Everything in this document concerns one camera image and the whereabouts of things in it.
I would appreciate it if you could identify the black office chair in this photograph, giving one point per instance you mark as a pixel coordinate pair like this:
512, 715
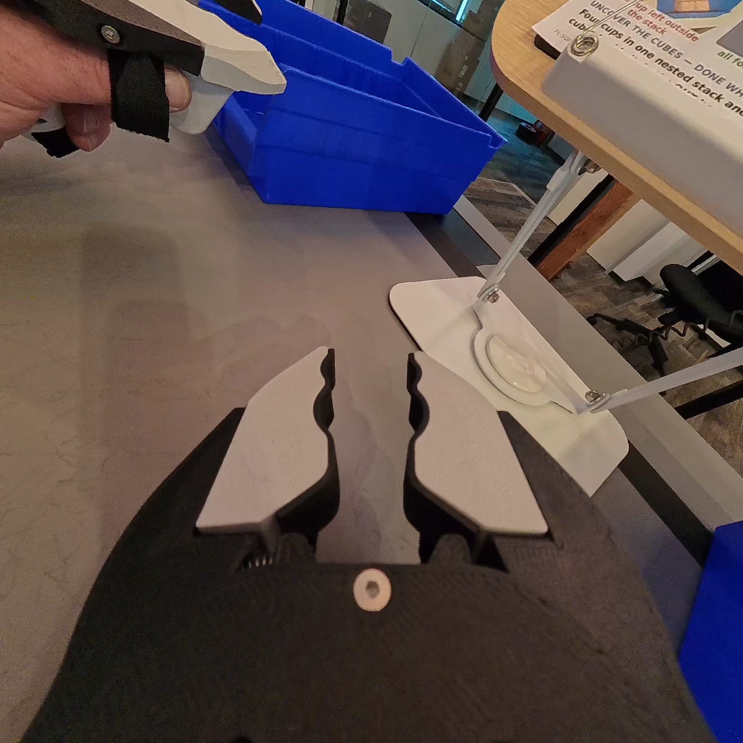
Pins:
696, 296

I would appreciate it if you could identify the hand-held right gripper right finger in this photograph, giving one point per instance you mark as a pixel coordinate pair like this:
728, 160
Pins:
476, 458

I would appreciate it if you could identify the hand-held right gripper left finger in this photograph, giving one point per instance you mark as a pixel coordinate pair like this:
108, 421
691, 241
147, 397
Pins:
273, 453

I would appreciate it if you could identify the black clipboard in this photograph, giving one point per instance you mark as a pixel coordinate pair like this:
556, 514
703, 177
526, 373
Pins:
548, 45

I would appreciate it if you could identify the grey desk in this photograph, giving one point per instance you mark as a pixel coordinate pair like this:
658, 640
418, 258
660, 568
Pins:
174, 290

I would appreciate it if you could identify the printed instruction sheet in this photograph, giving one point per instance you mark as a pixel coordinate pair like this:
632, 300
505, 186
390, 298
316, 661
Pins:
656, 29

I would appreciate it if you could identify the blue plastic bin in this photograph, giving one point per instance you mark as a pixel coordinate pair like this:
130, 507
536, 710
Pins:
348, 145
714, 638

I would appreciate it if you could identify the person's left hand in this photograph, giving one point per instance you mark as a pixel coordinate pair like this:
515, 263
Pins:
46, 75

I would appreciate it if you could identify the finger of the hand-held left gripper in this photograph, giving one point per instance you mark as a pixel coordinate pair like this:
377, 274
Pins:
244, 64
238, 9

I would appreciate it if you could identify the white lamp stand base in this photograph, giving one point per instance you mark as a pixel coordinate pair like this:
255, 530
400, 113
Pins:
441, 313

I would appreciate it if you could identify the white stand with instruction board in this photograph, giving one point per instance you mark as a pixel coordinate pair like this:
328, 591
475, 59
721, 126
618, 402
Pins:
522, 64

